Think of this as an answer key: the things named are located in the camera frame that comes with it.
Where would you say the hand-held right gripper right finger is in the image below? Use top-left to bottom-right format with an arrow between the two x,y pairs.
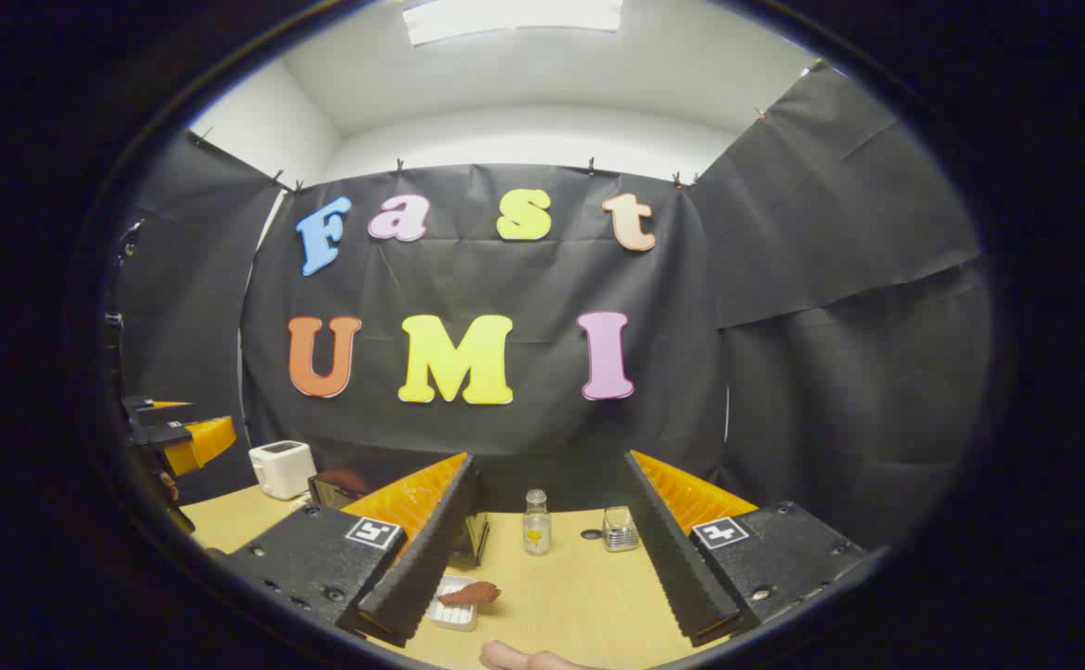
624,450 -> 867,649

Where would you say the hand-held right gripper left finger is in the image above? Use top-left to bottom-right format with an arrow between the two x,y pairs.
224,453 -> 485,649

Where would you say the brown meat piece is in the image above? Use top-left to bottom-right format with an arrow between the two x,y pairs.
437,582 -> 502,608

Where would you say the black electric oven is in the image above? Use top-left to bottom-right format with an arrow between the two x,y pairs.
308,470 -> 490,569

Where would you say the metal mesh holder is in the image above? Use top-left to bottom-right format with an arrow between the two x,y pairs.
601,506 -> 640,553

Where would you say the white rectangular tray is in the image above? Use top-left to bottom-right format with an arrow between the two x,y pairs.
426,575 -> 480,632

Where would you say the white toaster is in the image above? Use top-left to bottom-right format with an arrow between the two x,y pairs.
248,440 -> 317,501

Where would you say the clear bottle yellow label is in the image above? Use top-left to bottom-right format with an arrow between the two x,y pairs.
522,489 -> 553,556

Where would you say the black backdrop cloth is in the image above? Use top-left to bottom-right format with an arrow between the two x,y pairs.
105,60 -> 995,550

